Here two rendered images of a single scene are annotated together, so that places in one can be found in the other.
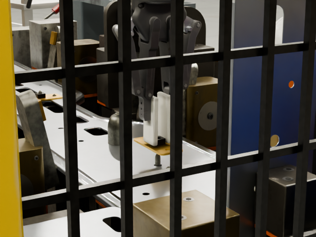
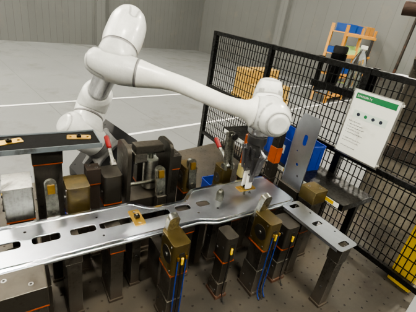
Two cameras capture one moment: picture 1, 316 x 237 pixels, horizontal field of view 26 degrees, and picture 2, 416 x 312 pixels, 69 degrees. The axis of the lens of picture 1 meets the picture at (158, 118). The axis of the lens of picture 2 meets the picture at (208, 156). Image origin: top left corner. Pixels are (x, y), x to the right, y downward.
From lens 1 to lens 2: 1.65 m
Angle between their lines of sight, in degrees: 88
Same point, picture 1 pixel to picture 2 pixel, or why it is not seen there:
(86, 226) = (298, 211)
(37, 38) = (26, 198)
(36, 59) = (23, 213)
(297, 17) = (301, 135)
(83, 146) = (225, 207)
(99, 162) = (244, 205)
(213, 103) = not seen: hidden behind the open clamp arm
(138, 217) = (318, 194)
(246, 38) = (311, 145)
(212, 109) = not seen: hidden behind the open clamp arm
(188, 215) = (318, 187)
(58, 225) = (300, 216)
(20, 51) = not seen: outside the picture
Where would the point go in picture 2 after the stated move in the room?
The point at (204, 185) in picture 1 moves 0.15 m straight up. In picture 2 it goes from (260, 188) to (267, 158)
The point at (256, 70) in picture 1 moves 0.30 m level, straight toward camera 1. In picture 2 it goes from (306, 150) to (377, 164)
